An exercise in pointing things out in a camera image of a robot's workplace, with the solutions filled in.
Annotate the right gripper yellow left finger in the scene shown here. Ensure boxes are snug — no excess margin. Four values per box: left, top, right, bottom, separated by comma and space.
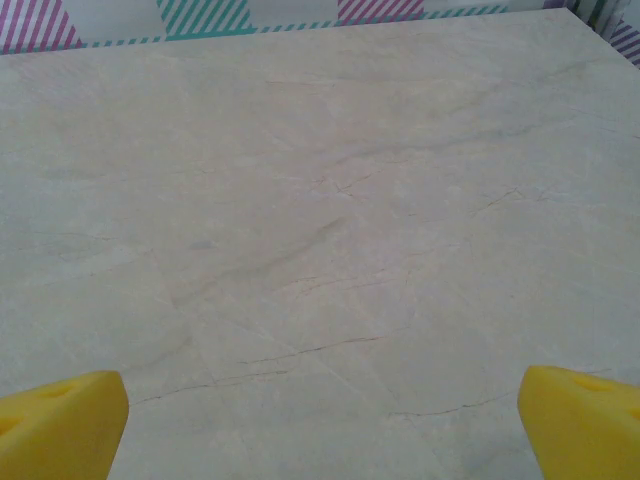
0, 370, 130, 480

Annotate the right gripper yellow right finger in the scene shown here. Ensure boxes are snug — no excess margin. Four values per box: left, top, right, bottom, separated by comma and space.
517, 365, 640, 480

